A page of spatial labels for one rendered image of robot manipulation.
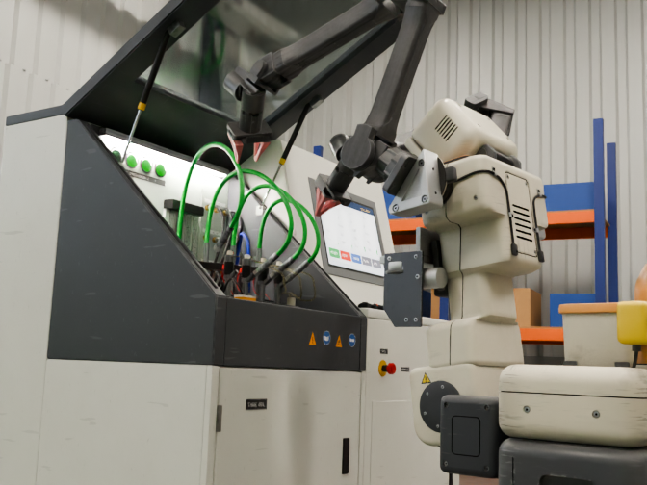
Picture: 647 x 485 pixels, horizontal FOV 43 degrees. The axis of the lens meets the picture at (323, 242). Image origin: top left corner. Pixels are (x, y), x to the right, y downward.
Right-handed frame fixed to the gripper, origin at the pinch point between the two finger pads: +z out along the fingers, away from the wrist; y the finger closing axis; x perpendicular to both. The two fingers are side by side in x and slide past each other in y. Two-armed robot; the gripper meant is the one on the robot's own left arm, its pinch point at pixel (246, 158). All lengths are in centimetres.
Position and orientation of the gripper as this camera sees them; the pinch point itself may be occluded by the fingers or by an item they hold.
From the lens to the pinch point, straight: 213.5
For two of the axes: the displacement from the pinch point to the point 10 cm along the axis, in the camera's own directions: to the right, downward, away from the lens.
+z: -1.5, 7.9, 5.9
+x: 3.9, 6.0, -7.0
